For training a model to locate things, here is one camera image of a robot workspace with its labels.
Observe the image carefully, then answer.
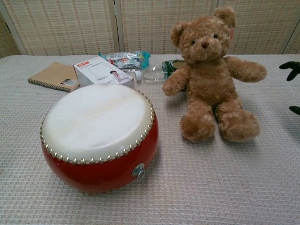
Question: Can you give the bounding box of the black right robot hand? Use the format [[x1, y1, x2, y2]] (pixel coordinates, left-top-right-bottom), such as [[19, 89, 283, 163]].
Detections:
[[278, 61, 300, 116]]

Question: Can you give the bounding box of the brown plush teddy bear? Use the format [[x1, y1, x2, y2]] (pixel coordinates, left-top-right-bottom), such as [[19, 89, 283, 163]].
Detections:
[[162, 6, 268, 143]]

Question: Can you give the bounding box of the grey knitted table cloth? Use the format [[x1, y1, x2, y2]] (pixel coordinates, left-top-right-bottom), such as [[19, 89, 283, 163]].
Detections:
[[0, 53, 300, 225]]

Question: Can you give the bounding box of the clear plastic water bottle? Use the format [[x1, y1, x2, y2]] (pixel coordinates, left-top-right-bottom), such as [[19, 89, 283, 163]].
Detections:
[[134, 60, 175, 84]]

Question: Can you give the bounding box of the clear plastic snack bag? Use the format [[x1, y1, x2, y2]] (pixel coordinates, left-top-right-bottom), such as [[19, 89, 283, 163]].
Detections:
[[98, 51, 151, 70]]

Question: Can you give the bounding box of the white desk lamp box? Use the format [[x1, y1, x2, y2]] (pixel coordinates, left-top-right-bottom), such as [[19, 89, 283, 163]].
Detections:
[[73, 59, 136, 89]]

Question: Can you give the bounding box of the woven folding screen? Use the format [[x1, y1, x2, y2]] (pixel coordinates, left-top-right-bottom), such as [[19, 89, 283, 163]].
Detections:
[[0, 0, 300, 60]]

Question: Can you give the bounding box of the red drum with white skin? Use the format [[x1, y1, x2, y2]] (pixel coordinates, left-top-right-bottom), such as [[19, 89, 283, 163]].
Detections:
[[39, 83, 159, 194]]

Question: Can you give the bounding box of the brown spiral notebook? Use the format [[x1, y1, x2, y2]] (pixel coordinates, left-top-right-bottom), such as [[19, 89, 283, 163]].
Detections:
[[27, 61, 81, 93]]

